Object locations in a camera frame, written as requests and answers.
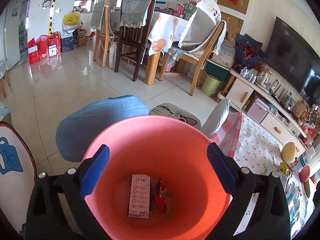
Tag giraffe height chart sticker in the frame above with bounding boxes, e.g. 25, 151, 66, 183
39, 0, 57, 36

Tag blue cushioned stool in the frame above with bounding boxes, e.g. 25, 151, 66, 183
55, 95, 150, 163

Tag yellow pear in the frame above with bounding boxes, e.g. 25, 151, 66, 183
280, 142, 297, 164

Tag electric kettle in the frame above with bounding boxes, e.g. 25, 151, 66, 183
255, 69, 272, 89

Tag cat face stool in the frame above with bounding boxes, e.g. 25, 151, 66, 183
149, 103, 201, 129

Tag light wooden chair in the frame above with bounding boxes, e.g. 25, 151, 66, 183
158, 19, 228, 97
91, 0, 117, 68

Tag yellow banana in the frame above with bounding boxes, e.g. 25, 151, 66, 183
304, 179, 311, 198

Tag dark flower bouquet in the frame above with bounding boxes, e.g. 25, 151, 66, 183
233, 34, 265, 73

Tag pink storage box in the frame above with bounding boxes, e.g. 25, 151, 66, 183
247, 98, 270, 123

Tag white yogurt bottle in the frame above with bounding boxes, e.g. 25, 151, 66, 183
292, 146, 315, 172

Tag red apple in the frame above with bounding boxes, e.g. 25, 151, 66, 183
299, 165, 310, 183

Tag green trash can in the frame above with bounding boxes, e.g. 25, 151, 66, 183
201, 74, 222, 96

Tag black television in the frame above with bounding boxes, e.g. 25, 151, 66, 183
264, 17, 319, 106

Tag red gift bags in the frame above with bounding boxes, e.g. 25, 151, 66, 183
27, 32, 61, 64

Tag dining table orange print cloth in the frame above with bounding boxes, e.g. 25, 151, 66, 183
143, 11, 190, 86

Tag pink plastic bucket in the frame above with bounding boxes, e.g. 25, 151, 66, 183
85, 115, 231, 239

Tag red snack wrapper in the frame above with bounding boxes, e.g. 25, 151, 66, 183
153, 177, 172, 215

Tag cherry print tablecloth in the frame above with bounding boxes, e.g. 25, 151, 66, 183
209, 112, 317, 238

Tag white TV cabinet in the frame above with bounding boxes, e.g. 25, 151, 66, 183
217, 70, 306, 154

